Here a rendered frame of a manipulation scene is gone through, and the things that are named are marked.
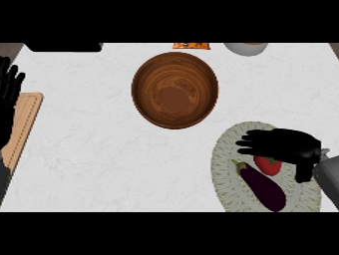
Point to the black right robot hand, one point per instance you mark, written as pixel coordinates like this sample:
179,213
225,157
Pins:
284,146

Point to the pale woven oval placemat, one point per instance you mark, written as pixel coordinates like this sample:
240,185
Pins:
231,186

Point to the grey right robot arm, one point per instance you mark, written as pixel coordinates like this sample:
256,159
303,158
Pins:
337,181

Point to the orange packet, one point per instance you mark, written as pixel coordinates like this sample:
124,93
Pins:
191,46

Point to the grey round cup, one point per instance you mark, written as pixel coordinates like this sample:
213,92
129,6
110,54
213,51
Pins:
246,49

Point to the pale wooden cutting board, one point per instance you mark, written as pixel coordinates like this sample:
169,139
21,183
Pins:
22,127

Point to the dark purple eggplant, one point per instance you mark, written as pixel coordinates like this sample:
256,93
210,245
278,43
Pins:
263,189

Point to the black flat appliance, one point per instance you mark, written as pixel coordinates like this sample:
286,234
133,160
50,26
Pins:
64,47

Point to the red tomato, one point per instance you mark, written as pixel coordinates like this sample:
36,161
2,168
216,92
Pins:
268,166

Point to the brown wooden bowl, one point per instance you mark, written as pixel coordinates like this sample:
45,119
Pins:
175,90

